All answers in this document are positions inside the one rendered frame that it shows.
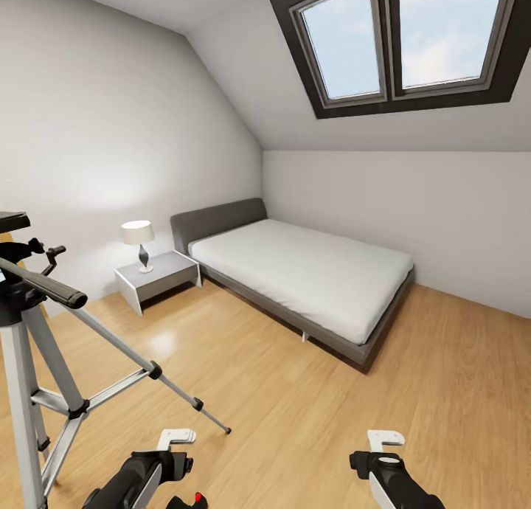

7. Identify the camera tripod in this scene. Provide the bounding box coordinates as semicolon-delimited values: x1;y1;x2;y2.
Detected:
0;211;232;509

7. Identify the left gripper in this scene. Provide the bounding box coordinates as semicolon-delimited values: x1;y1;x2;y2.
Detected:
159;451;193;485

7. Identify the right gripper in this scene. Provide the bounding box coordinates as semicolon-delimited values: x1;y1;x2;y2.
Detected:
350;451;400;479

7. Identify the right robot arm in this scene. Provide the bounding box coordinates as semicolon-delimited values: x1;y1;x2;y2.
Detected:
350;429;445;509

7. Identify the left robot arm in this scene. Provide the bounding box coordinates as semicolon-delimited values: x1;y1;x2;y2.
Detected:
82;429;196;509

